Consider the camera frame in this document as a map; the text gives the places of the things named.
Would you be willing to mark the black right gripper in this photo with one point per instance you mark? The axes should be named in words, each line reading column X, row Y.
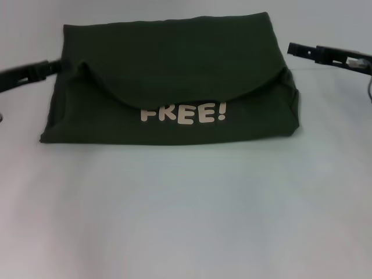
column 334, row 56

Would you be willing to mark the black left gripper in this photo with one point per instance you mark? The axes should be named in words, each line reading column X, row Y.
column 14, row 77

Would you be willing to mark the dark green shirt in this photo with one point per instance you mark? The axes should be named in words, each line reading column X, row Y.
column 174, row 58

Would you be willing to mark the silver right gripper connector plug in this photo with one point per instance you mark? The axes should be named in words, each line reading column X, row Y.
column 353, row 62

